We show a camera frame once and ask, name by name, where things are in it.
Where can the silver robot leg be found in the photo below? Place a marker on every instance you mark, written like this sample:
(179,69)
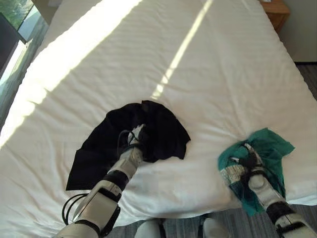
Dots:
(146,229)
(214,228)

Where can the black garment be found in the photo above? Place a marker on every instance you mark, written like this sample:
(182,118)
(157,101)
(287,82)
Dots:
(163,129)

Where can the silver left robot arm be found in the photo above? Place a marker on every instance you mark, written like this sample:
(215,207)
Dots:
(111,188)

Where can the dark window frame panel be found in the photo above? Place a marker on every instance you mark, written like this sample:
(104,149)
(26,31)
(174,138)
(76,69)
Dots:
(8,39)

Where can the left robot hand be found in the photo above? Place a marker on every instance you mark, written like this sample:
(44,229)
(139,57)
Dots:
(137,134)

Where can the silver right robot leg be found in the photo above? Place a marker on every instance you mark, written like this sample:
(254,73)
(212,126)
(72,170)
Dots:
(214,228)

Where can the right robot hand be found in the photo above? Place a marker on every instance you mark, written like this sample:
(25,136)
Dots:
(253,158)

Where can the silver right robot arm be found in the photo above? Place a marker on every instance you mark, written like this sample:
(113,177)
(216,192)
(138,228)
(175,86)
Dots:
(275,200)

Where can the wooden nightstand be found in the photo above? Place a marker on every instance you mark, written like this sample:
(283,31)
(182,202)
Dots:
(276,12)

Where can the silver left robot leg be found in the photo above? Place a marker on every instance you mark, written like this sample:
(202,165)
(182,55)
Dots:
(146,229)

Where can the teal green garment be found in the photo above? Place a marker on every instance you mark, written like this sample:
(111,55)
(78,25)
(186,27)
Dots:
(272,148)

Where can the white bed with sheet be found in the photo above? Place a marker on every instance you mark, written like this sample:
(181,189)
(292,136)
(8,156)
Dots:
(173,74)

